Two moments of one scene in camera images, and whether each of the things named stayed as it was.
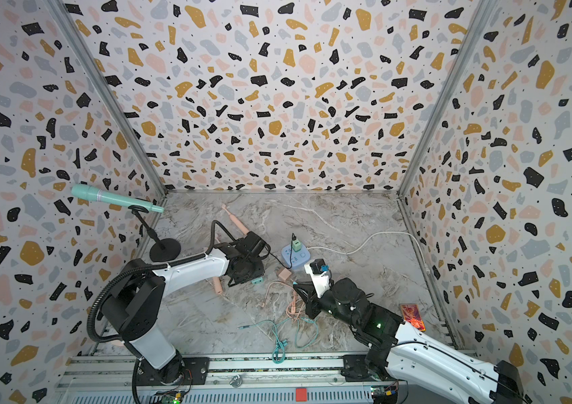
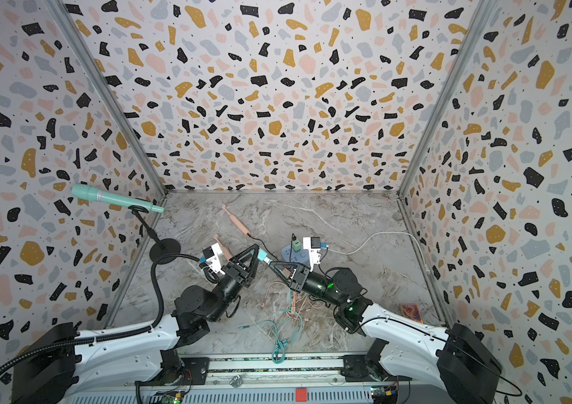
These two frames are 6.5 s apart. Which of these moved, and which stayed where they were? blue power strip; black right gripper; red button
Moved: black right gripper
Stayed: blue power strip; red button
